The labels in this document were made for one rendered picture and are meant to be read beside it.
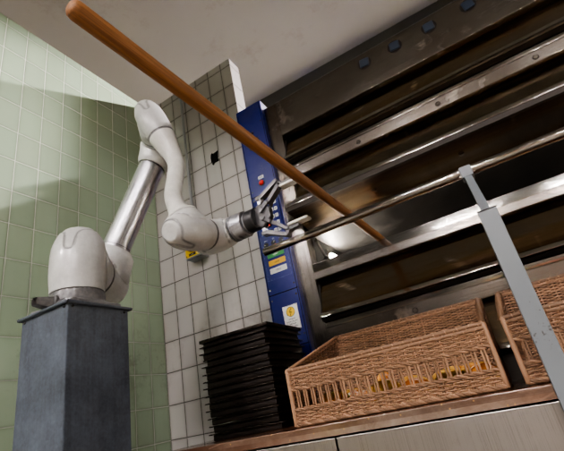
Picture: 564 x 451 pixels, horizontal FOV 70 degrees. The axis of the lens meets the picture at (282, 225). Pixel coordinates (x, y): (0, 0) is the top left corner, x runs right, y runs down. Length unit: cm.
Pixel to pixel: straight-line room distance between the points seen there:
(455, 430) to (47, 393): 97
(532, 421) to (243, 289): 131
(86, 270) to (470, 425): 107
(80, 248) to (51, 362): 33
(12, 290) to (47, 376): 67
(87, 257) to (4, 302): 56
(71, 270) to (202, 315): 92
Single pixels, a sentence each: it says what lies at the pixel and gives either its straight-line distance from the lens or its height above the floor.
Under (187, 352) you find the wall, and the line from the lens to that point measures 214.
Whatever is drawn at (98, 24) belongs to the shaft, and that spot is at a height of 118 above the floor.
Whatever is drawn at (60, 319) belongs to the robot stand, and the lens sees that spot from 124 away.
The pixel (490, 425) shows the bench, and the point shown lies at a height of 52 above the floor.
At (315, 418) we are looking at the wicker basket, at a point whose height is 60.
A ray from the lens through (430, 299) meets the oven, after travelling 161.
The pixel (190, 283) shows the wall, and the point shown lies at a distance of 218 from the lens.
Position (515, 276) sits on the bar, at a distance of 98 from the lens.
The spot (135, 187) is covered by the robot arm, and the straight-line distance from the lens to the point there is 166.
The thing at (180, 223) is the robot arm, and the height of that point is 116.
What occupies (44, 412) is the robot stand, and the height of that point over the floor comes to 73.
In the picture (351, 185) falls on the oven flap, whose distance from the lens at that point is 165.
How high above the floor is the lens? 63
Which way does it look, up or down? 24 degrees up
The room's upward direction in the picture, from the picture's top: 12 degrees counter-clockwise
